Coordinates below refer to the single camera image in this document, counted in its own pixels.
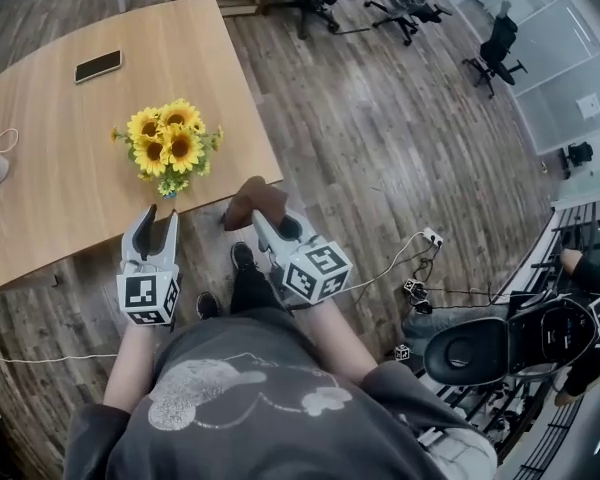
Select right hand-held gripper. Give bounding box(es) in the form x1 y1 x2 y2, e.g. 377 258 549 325
251 207 354 306

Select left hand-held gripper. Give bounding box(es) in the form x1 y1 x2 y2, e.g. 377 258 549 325
116 203 182 328

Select brown cloth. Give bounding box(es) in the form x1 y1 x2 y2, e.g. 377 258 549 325
223 175 290 233

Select sunflower potted plant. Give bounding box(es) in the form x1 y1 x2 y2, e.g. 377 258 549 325
110 97 225 201

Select person's right forearm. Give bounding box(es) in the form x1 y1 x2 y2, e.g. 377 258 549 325
292 295 382 388

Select person's left forearm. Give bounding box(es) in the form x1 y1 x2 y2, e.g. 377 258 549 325
101 317 174 413

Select person's black shoe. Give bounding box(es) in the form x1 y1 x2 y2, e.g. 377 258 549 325
229 241 257 273
195 291 222 320

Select person's black trousers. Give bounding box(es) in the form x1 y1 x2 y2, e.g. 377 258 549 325
228 262 287 316

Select black smartphone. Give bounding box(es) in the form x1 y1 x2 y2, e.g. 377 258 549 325
73 49 124 85

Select person's grey printed shirt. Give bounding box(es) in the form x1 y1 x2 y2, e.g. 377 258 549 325
63 307 499 480

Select black padded swivel chair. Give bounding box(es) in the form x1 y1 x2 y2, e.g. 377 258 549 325
422 290 600 387

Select black metal railing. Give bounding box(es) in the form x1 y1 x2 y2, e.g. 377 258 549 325
413 201 600 480

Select white floor cable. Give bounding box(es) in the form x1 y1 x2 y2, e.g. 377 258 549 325
0 351 119 365
348 231 427 290

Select black floor cable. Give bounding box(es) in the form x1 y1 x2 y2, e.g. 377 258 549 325
412 245 513 303

